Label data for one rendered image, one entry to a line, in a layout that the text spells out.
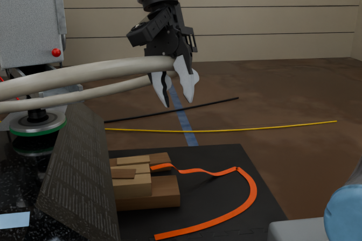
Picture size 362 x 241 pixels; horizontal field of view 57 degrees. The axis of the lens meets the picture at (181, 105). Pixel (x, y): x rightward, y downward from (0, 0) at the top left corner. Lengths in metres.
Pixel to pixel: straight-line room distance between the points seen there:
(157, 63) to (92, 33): 5.63
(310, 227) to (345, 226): 0.40
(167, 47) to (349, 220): 0.41
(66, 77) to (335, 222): 0.43
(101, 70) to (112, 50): 5.69
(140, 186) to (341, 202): 1.80
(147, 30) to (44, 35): 0.79
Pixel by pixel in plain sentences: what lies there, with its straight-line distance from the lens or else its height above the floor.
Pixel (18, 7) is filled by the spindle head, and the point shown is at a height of 1.31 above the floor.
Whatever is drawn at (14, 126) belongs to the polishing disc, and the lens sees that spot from 1.47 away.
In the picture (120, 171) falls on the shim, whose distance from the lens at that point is 2.29.
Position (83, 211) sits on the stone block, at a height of 0.69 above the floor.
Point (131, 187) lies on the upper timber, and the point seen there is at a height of 0.19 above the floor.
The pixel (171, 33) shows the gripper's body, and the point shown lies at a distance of 0.64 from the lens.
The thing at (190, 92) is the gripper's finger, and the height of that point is 1.19.
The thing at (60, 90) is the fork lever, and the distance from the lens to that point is 1.16.
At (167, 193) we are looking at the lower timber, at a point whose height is 0.11.
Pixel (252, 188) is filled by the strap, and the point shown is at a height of 0.02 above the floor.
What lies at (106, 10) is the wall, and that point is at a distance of 6.16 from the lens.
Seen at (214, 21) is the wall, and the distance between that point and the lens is 6.34.
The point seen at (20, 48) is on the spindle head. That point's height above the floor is 1.17.
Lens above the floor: 1.39
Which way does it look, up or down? 20 degrees down
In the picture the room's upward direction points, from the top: straight up
